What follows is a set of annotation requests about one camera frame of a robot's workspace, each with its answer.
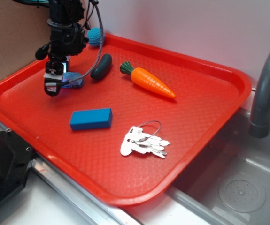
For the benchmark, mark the grey sink basin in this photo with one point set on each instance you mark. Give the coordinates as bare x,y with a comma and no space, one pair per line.
228,182

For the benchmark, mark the teal crocheted ball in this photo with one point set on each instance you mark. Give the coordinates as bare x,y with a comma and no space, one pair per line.
94,36

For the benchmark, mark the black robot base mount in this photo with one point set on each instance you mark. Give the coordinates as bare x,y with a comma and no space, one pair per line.
16,157

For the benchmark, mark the red plastic tray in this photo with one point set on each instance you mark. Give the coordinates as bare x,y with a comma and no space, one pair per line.
207,95

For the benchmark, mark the light blue sponge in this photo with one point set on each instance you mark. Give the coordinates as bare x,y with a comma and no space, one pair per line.
72,76

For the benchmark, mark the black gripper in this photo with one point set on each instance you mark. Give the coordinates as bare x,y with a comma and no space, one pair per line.
66,40

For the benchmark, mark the orange toy carrot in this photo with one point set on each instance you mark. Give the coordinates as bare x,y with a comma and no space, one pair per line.
146,80

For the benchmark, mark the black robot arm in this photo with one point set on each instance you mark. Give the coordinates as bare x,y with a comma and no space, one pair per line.
62,11

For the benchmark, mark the dark green toy cucumber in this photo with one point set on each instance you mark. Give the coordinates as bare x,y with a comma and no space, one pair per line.
103,67

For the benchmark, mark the silver keys on ring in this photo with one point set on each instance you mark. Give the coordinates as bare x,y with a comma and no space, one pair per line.
139,141

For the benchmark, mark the blue rectangular block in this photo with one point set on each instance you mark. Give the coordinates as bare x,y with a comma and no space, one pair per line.
91,119

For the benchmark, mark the brown cardboard panel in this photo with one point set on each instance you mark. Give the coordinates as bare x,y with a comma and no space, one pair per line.
23,29

